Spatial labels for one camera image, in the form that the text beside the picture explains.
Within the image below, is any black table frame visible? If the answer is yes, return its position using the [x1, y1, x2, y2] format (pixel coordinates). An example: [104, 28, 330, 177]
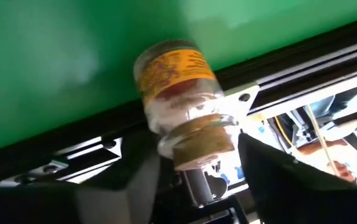
[0, 14, 357, 187]

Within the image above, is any white corner bracket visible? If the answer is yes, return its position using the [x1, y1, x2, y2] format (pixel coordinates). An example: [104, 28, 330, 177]
[223, 83, 261, 118]

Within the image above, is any silver aluminium rail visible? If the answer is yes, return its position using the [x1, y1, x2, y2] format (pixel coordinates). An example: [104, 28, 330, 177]
[0, 34, 357, 187]

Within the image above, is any grey metal post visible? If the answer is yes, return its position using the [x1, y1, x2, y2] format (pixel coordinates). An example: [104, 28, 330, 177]
[181, 169, 218, 208]

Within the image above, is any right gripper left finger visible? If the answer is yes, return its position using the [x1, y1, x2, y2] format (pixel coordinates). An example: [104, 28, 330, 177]
[0, 130, 163, 224]

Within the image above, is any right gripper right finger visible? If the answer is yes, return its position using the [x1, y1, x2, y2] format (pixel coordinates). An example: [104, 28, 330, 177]
[237, 133, 357, 224]

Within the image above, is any small glass jar cork stopper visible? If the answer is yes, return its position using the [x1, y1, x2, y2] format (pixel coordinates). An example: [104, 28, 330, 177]
[132, 38, 240, 172]

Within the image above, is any green table mat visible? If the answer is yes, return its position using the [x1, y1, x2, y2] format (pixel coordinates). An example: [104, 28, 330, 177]
[0, 0, 357, 156]

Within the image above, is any thin tan cable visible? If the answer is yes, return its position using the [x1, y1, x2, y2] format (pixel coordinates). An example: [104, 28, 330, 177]
[304, 104, 343, 177]

